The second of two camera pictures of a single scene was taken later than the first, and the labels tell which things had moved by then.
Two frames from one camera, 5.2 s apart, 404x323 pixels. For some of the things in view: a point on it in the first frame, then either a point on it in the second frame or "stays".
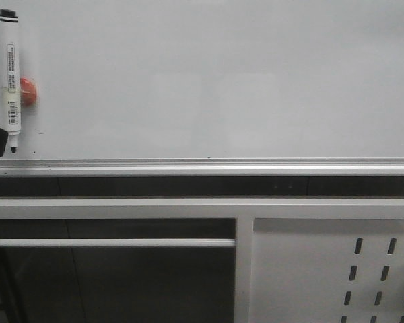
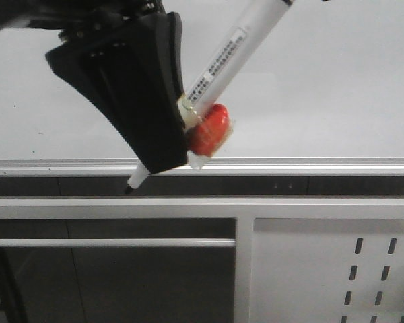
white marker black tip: [11, 70] to [220, 72]
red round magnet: [28, 93] to [205, 138]
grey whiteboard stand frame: [298, 260] stays
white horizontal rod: [116, 243] stays
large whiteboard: [211, 87] stays
